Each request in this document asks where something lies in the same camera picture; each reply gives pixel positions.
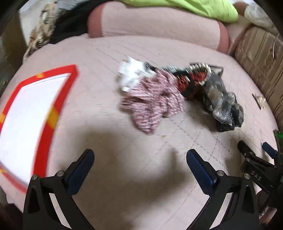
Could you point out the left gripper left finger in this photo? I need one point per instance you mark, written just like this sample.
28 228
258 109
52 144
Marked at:
39 212

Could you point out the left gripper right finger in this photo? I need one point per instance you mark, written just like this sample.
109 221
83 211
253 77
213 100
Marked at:
242 211

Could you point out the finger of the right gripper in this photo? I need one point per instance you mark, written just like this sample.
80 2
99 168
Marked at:
245 150
270 151

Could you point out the grey organza scrunchie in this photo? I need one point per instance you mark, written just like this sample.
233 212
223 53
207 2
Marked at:
222 104

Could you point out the red dotted scrunchie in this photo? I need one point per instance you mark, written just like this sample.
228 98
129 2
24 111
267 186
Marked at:
190 84

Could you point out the red white plaid scrunchie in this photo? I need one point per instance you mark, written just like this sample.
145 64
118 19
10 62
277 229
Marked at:
153 99

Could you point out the white floral scrunchie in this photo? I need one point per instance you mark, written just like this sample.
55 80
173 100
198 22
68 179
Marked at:
131 72

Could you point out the small hair clip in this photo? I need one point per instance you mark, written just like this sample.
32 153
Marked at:
260 100

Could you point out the striped brown cushion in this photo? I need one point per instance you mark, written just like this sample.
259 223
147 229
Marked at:
259 53

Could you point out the red box lid tray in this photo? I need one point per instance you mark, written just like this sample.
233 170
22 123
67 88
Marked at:
28 121

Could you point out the white plastic bag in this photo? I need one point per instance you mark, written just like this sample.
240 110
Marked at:
255 14

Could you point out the green blanket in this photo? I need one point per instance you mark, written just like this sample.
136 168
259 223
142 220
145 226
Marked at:
220 10

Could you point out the leopard print cloth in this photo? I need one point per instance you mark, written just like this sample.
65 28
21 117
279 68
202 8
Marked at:
42 32

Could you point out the black garment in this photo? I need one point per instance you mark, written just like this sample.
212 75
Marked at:
74 22

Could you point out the pink bolster pillow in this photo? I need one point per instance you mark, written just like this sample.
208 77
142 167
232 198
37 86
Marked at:
114 18

